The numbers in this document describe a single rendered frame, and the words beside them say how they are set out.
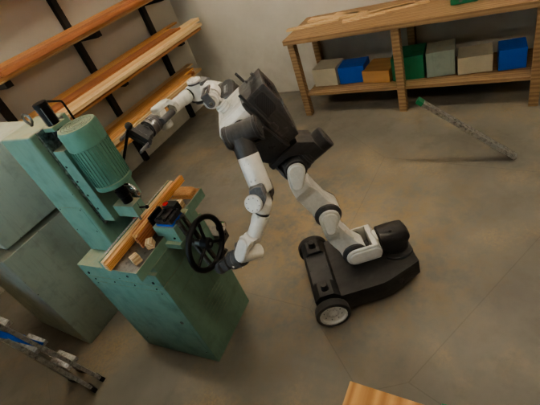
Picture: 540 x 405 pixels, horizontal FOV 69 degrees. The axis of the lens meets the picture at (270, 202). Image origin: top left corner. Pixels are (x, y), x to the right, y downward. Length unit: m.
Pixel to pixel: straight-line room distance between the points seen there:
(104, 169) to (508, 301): 2.11
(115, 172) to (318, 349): 1.42
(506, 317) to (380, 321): 0.63
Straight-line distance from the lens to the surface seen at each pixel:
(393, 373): 2.23
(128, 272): 1.90
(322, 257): 2.48
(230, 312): 2.50
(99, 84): 4.19
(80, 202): 2.08
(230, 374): 2.45
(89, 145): 1.80
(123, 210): 2.04
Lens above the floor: 1.99
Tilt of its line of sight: 36 degrees down
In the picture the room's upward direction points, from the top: 22 degrees counter-clockwise
